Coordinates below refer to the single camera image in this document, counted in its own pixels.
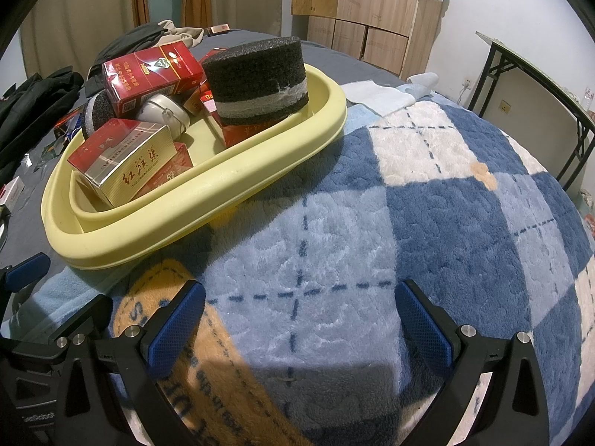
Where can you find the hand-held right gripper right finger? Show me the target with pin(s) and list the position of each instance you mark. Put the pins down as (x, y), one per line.
(423, 330)

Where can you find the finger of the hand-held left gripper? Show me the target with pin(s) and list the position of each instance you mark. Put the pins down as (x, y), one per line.
(29, 270)
(60, 318)

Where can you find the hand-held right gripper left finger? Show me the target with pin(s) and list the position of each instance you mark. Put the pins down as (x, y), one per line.
(179, 330)

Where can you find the red and gold carton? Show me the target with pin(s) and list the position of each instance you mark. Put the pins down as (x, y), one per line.
(121, 162)

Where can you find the yellow plastic basin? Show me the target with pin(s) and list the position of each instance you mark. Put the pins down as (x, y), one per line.
(223, 172)

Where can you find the dark foam disc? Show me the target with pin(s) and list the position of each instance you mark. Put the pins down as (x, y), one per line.
(97, 114)
(255, 79)

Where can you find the white round tin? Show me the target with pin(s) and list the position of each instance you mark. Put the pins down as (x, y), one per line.
(162, 114)

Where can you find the red carton with gold emblem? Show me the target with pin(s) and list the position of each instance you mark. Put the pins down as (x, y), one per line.
(148, 74)

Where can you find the small white and red box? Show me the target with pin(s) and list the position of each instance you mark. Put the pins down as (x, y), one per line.
(11, 193)

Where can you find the blue checked plush blanket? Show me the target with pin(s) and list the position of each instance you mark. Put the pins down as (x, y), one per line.
(372, 241)

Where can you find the blue and white packet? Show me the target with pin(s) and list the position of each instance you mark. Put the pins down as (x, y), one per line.
(69, 123)

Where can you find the pale blue cloth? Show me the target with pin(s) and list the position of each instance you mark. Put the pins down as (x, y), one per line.
(386, 95)

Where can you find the beige curtain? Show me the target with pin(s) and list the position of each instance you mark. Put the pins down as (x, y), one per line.
(69, 14)

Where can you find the black-legged folding table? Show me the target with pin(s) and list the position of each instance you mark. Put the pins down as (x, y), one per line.
(548, 83)

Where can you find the beige cloth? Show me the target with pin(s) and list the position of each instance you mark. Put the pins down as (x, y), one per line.
(183, 32)

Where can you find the small brown box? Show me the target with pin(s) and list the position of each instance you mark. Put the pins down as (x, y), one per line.
(219, 29)

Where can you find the wooden wardrobe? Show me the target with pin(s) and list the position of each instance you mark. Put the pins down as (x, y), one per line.
(372, 4)

